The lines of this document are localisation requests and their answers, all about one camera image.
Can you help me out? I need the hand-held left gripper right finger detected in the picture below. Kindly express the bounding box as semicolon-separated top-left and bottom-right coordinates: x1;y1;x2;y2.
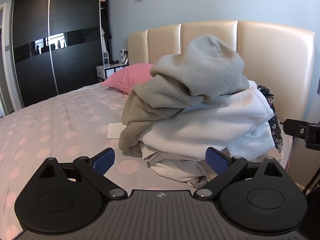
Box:
194;147;288;201

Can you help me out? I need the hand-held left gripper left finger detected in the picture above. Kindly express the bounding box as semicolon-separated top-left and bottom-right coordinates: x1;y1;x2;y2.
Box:
37;147;128;201

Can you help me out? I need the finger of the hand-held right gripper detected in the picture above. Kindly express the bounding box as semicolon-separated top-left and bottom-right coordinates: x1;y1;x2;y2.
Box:
284;118;320;152

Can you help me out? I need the grey fleece jacket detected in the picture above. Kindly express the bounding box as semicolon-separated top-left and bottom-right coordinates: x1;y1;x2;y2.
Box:
119;34;250;153

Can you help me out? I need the dark floral cloth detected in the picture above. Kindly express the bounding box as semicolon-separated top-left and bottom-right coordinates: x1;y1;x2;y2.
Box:
256;84;284;153

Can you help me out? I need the white paper sheet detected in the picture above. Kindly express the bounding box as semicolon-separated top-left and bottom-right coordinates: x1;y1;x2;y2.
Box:
107;122;129;139

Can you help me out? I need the cream garment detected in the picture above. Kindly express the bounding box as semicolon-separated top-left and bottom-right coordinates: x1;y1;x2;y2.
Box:
141;144;213;188

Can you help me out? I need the white sweatshirt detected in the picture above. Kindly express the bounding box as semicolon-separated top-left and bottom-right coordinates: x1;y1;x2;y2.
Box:
139;80;277;163

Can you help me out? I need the bed with pink dotted sheet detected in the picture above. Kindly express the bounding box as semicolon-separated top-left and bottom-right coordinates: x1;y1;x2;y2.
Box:
0;81;293;240

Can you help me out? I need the cream padded headboard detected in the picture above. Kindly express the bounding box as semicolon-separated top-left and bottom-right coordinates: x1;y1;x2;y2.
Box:
127;20;316;130

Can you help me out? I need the pink pillow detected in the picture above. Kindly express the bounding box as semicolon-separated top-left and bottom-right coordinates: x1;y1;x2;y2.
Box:
101;63;155;97

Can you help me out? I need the white nightstand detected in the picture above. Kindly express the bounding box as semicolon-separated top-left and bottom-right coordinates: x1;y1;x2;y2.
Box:
96;64;129;83

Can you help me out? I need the dark sliding door wardrobe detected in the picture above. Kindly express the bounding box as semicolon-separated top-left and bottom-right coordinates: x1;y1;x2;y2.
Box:
11;0;103;108

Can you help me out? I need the open closet shelf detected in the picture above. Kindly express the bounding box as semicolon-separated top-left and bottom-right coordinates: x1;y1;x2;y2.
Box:
99;0;112;65

